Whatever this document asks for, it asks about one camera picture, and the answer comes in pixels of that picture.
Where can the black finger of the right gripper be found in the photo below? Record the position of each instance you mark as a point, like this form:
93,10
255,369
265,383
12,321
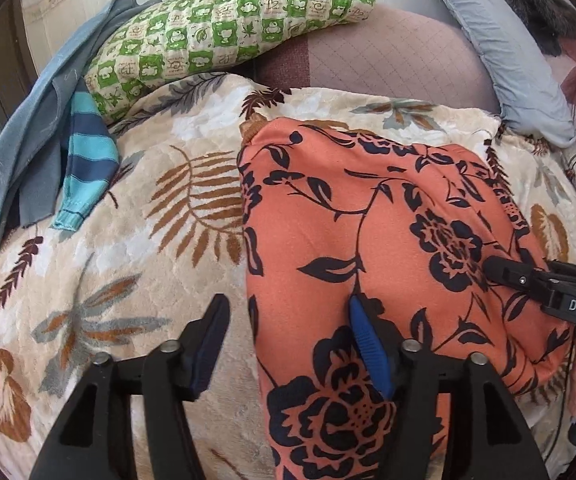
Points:
562,268
515,275

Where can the light blue pillow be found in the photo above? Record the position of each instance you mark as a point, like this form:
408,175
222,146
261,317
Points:
531,100

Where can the green checkered pillow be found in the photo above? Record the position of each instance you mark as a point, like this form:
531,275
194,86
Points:
176,38

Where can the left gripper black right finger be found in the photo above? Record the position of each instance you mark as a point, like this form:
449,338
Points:
488,438

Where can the grey-blue garment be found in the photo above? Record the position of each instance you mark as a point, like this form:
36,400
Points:
31,140

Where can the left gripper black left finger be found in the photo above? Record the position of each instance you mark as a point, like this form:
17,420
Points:
92,438

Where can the dark furry item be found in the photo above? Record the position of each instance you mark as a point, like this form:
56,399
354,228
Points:
547,21

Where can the blue striped knit sleeve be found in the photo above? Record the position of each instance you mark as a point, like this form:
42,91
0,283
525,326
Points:
92,161

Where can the cream leaf-pattern fleece blanket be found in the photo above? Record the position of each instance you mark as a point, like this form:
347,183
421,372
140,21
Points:
168,236

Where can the orange floral garment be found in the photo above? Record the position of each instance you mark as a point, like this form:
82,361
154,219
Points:
330,213

